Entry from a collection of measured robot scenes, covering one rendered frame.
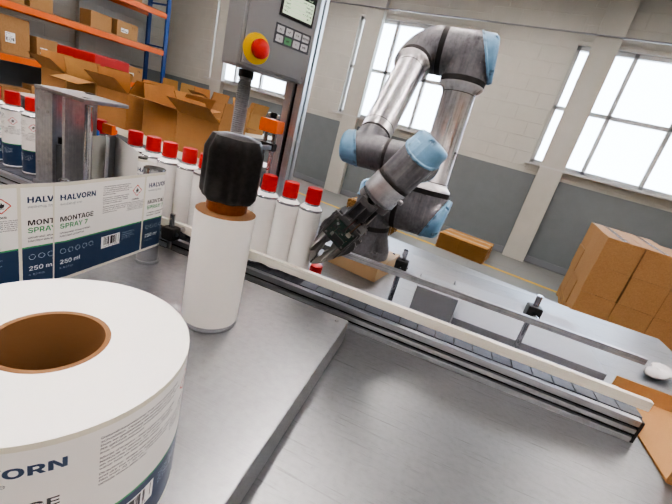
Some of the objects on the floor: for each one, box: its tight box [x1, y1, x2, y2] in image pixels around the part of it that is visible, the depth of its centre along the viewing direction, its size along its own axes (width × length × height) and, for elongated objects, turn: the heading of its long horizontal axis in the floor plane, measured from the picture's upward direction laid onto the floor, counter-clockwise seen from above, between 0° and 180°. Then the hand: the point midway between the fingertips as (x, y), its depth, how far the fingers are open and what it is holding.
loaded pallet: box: [556, 222, 672, 351], centre depth 357 cm, size 120×83×89 cm
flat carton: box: [435, 228, 494, 264], centre depth 505 cm, size 64×52×20 cm
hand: (315, 257), depth 85 cm, fingers closed, pressing on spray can
